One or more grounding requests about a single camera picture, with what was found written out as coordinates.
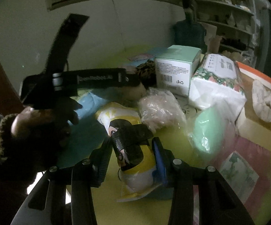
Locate leopard print cloth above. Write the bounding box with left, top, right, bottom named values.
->
left=135, top=59, right=157, bottom=89

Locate white fluffy scrunchie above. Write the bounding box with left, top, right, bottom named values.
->
left=251, top=80, right=271, bottom=122

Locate orange rimmed cardboard box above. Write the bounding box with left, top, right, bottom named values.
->
left=236, top=62, right=271, bottom=151

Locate green ball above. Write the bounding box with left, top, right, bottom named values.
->
left=186, top=102, right=237, bottom=167

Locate left hand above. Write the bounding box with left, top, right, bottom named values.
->
left=11, top=98, right=83, bottom=141

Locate colourful cartoon table cloth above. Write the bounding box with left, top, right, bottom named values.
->
left=58, top=52, right=271, bottom=224

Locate floral tissue package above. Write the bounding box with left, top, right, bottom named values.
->
left=188, top=53, right=246, bottom=118

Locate yellow cartoon snack pouch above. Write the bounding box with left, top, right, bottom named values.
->
left=95, top=102, right=161, bottom=202

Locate pink item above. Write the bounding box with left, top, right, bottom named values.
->
left=138, top=87, right=186, bottom=133

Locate green water jug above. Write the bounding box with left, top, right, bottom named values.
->
left=173, top=0, right=207, bottom=53

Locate mint green carton box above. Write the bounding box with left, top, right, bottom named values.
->
left=154, top=45, right=202, bottom=97

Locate metal kitchen shelf rack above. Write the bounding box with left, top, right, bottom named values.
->
left=195, top=0, right=258, bottom=53

